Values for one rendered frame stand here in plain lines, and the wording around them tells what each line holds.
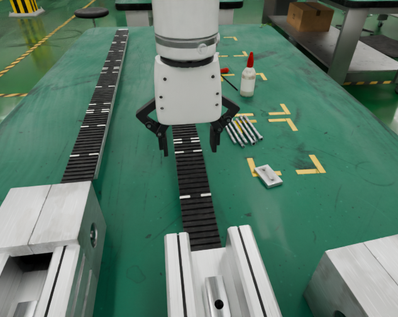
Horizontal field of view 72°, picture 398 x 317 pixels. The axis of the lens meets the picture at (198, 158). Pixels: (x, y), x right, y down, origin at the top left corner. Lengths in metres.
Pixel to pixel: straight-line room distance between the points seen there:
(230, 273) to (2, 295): 0.23
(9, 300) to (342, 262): 0.34
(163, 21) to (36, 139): 0.43
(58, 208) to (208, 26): 0.28
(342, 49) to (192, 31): 2.38
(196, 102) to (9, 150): 0.43
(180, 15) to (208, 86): 0.10
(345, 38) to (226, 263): 2.44
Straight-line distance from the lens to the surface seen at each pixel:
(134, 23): 2.32
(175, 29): 0.36
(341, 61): 2.73
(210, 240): 0.40
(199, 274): 0.34
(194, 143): 0.52
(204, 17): 0.36
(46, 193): 0.39
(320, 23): 4.04
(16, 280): 0.38
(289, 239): 0.44
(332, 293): 0.33
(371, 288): 0.31
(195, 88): 0.40
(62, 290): 0.31
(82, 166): 0.51
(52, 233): 0.34
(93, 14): 3.26
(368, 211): 0.52
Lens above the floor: 1.12
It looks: 39 degrees down
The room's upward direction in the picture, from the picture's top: straight up
